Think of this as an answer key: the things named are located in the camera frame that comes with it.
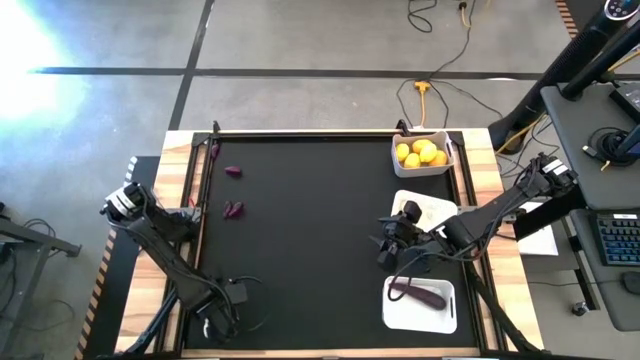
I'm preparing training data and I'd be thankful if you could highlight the black table mat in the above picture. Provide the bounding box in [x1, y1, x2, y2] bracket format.
[184, 133, 481, 350]

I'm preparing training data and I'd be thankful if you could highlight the looped black floor cable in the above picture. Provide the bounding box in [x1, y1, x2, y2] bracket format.
[406, 0, 439, 34]

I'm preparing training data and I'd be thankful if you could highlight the long purple eggplant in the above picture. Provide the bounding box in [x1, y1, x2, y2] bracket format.
[389, 282, 448, 312]

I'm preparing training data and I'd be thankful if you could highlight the yellow power splitter cord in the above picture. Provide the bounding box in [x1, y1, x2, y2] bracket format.
[413, 79, 432, 129]

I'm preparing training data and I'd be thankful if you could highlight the black tower fan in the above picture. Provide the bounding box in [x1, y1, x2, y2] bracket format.
[487, 0, 640, 154]

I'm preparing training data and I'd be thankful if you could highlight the yellow floor cable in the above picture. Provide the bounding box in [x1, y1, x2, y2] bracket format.
[495, 113, 549, 154]

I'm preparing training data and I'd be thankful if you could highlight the backlit black keyboard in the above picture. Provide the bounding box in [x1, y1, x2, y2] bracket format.
[595, 212, 640, 267]

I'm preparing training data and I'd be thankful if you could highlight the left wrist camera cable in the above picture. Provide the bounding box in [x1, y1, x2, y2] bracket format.
[214, 274, 271, 334]

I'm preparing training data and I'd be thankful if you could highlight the grey desk top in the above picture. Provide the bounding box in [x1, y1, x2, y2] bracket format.
[539, 82, 640, 211]

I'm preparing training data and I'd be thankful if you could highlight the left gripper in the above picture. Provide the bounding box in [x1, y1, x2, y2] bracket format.
[197, 297, 239, 345]

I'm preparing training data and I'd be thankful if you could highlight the black desk beam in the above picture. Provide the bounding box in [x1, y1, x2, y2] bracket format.
[513, 187, 589, 241]

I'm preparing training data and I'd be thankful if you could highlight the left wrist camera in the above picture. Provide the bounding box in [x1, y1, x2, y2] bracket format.
[223, 282, 249, 305]

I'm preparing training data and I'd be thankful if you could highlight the long black floor cable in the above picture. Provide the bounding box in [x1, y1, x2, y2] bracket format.
[396, 0, 505, 129]

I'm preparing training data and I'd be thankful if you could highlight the coiled black cable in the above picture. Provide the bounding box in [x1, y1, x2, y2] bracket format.
[582, 126, 636, 169]

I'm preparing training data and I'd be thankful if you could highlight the black striped-edge floor mat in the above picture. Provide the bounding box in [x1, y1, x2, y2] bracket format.
[73, 155, 161, 360]

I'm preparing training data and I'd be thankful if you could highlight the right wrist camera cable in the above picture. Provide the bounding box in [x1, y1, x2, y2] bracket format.
[385, 252, 451, 303]

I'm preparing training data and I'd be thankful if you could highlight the white plastic basket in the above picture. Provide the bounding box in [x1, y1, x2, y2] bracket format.
[389, 188, 460, 234]
[381, 275, 459, 335]
[391, 129, 456, 179]

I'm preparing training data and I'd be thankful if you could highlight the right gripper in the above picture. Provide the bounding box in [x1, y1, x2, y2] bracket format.
[368, 222, 444, 275]

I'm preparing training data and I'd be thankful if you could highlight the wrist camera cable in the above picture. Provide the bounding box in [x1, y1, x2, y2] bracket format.
[385, 252, 451, 303]
[214, 274, 271, 334]

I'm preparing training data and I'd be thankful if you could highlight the white paper sheet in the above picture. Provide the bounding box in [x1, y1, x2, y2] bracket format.
[517, 200, 560, 257]

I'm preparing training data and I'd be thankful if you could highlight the grey keyboard shelf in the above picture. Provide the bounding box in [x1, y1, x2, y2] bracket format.
[569, 207, 640, 334]

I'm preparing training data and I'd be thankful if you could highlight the black computer mouse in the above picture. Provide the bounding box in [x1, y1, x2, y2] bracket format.
[621, 271, 640, 296]

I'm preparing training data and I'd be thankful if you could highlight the black metal stand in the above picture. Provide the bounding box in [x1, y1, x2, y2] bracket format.
[0, 199, 84, 346]

